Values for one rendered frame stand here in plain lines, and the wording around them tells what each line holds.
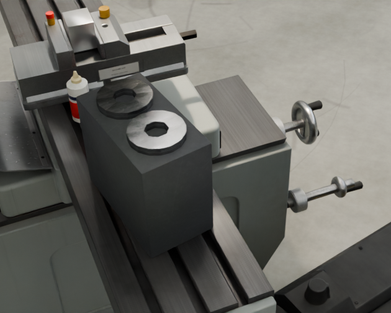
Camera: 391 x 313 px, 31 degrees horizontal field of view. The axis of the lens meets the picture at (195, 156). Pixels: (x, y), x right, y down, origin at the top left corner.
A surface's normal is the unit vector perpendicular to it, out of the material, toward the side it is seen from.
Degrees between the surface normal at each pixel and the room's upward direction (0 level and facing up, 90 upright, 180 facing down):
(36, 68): 0
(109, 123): 0
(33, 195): 90
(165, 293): 0
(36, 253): 90
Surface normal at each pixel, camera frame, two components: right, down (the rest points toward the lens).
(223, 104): -0.03, -0.74
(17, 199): 0.37, 0.62
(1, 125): 0.20, -0.78
